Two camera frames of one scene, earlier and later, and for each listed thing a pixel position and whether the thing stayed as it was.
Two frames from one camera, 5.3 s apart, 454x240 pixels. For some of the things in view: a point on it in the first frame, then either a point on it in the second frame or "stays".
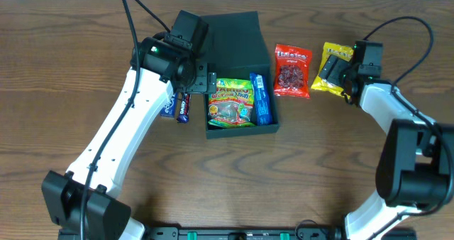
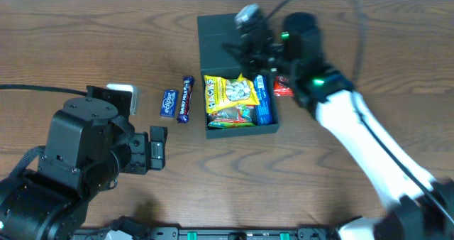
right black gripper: [331, 69] → [253, 54]
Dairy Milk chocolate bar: [184, 114] stays
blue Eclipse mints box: [169, 108] stays
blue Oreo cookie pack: [262, 107] stays
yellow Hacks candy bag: [342, 51] → [222, 92]
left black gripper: [201, 78] → [142, 153]
